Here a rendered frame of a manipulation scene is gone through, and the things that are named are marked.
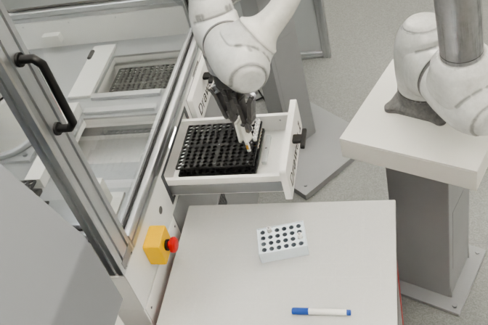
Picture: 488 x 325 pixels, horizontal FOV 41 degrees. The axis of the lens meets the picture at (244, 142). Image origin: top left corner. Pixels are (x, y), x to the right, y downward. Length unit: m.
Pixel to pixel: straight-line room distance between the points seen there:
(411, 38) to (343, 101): 1.56
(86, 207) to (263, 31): 0.51
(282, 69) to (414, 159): 1.09
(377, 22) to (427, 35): 2.06
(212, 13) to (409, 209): 1.04
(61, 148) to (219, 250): 0.62
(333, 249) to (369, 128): 0.38
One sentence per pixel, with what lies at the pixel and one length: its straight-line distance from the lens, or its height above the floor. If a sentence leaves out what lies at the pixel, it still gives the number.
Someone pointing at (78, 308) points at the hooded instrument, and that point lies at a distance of 0.85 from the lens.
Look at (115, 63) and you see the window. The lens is 1.59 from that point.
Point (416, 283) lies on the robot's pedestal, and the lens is 2.49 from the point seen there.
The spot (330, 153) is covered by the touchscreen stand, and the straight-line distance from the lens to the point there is 2.96.
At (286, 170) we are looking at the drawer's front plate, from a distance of 1.67.
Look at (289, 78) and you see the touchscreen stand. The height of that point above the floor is 0.42.
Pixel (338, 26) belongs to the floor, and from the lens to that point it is 3.81.
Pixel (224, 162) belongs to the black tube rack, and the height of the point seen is 0.89.
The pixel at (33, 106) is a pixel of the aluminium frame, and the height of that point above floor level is 1.45.
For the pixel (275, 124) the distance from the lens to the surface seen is 1.90.
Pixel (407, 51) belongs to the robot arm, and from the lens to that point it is 1.76.
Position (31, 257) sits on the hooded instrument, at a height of 1.56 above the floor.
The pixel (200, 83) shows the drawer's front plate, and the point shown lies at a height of 0.91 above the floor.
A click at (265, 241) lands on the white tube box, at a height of 0.80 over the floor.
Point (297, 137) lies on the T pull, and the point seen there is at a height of 0.91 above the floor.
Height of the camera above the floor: 2.10
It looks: 41 degrees down
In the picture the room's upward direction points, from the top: 17 degrees counter-clockwise
